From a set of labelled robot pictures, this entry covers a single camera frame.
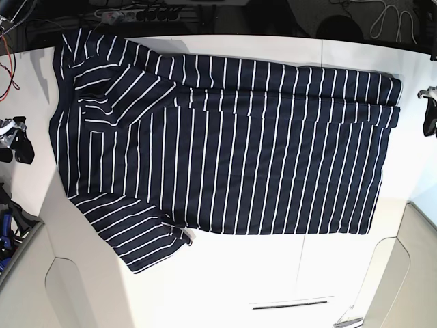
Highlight white power strip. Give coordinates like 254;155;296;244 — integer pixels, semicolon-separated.
94;8;180;25

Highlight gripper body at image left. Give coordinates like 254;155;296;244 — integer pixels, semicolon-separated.
1;116;27;149

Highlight silver clip bottom right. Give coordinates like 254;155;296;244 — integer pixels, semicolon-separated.
333;306;364;328

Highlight blue black items in bin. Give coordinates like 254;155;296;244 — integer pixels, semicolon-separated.
1;183;37;273

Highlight black round stool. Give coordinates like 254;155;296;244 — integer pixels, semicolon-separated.
315;15;364;42

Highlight navy white striped T-shirt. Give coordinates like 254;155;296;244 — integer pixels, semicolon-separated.
49;29;402;273

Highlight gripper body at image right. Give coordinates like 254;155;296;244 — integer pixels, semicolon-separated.
418;86;437;101

